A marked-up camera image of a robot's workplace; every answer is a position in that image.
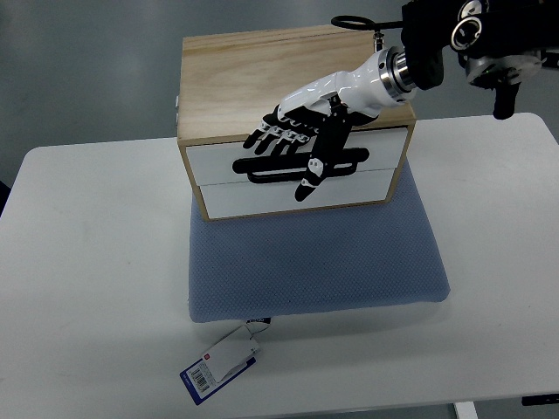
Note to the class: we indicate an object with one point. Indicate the black drawer handle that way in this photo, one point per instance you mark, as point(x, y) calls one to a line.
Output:
point(291, 168)

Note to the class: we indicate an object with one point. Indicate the wooden drawer cabinet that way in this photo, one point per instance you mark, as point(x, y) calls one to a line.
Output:
point(229, 82)

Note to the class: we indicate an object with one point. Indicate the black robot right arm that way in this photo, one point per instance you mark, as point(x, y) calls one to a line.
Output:
point(498, 43)

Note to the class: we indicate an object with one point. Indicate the blue grey cushion mat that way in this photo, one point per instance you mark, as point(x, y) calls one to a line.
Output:
point(316, 261)

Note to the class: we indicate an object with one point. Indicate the white drawer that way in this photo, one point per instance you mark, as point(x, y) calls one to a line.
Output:
point(247, 199)
point(212, 164)

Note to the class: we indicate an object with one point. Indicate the black table bracket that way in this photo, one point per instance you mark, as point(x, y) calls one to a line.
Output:
point(540, 400)

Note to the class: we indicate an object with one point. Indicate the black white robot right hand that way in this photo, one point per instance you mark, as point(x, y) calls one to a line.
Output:
point(327, 109)

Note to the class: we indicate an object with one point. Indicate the white blue product tag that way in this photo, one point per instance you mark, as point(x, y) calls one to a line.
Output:
point(220, 364)

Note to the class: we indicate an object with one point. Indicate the white table leg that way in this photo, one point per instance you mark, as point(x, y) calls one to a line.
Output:
point(465, 410)

